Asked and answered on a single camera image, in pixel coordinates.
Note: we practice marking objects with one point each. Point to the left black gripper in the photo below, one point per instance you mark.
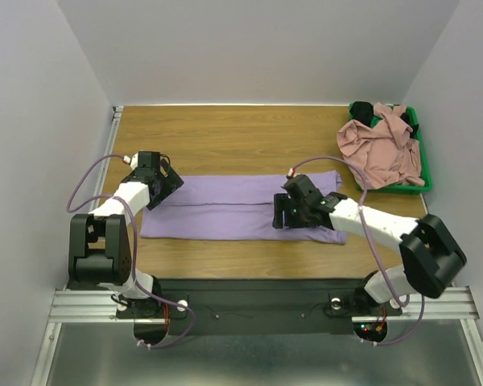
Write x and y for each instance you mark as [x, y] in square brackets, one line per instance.
[172, 182]

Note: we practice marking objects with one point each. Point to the purple t-shirt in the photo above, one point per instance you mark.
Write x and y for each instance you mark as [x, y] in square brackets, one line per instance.
[226, 207]

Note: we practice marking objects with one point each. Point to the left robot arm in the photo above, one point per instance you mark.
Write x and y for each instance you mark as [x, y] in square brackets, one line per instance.
[139, 292]

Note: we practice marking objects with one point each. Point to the black t-shirt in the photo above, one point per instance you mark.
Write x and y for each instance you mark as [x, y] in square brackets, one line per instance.
[362, 111]

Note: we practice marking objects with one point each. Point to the pink t-shirt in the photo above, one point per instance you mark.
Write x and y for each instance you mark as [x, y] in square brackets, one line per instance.
[386, 153]

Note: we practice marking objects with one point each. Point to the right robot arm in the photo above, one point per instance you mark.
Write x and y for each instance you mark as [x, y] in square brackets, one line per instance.
[431, 257]

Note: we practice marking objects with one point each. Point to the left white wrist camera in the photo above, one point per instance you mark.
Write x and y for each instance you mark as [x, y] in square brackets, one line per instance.
[131, 161]

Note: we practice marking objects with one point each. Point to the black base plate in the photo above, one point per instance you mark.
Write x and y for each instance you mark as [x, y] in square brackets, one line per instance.
[265, 306]

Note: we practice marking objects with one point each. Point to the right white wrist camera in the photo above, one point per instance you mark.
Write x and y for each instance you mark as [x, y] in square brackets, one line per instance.
[292, 173]

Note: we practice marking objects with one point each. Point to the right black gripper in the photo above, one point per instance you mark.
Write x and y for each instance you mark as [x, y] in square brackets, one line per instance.
[286, 215]

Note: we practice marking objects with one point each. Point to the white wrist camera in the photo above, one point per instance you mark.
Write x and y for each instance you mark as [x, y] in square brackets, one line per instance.
[131, 161]
[292, 173]

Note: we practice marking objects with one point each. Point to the right electronics board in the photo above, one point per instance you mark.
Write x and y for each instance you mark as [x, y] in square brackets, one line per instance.
[371, 331]

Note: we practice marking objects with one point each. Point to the aluminium front rail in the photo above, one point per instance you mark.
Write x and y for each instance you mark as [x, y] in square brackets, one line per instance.
[96, 306]

